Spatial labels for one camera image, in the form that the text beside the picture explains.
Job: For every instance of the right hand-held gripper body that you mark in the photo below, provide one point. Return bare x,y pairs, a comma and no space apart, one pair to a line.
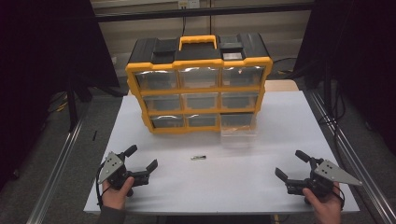
330,174

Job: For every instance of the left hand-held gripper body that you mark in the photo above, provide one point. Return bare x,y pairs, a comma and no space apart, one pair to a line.
113,166

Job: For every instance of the person's left hand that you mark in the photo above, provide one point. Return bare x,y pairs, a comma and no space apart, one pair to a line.
116,196

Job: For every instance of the person's right hand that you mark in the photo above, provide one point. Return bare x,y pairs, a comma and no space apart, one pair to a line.
325,208

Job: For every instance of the small black floor piece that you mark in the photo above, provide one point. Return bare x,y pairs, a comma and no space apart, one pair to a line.
94,135

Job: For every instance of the small metal screw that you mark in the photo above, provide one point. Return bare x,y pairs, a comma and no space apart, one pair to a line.
198,157

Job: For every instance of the clear plastic drawer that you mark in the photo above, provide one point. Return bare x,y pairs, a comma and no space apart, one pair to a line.
238,135

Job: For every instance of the wooden table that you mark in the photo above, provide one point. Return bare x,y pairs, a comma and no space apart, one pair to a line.
281,85

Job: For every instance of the set of clear drawers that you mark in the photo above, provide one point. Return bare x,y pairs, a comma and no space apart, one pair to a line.
199,101

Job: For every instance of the yellow black drawer organizer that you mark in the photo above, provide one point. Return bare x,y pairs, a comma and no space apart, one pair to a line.
197,60

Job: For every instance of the dark curtain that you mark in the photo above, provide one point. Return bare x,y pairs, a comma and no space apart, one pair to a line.
37,62
358,46

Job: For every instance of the black horizontal bar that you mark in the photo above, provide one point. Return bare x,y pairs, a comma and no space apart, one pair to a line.
202,12

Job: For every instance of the aluminium floor rail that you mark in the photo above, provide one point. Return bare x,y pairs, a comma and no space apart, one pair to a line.
54,174
358,161

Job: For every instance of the white wall socket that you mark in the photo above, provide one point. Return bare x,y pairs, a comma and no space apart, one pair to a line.
189,3

